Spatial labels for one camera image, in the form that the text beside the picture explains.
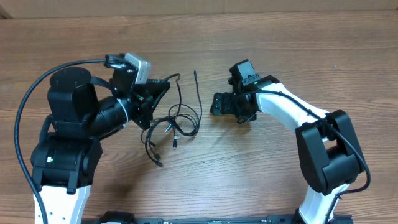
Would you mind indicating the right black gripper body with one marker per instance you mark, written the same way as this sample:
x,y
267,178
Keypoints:
x,y
224,104

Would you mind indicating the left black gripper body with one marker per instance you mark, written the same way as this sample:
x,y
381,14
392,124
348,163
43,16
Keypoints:
x,y
140,108

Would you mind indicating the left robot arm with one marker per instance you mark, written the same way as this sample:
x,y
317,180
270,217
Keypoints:
x,y
84,110

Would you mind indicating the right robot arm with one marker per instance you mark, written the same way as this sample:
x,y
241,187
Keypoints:
x,y
330,156

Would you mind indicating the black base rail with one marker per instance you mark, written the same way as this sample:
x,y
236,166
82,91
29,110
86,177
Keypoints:
x,y
123,217

